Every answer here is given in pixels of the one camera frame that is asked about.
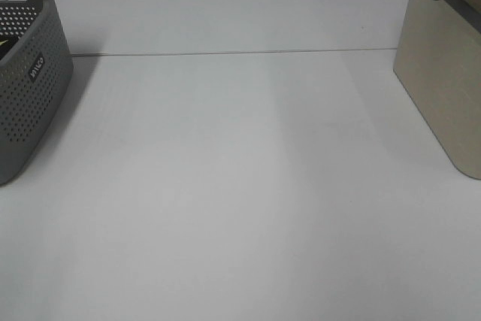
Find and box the grey perforated plastic basket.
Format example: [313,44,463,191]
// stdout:
[1,0,74,184]

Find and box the beige plastic basket grey rim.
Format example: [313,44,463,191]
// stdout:
[394,0,480,179]

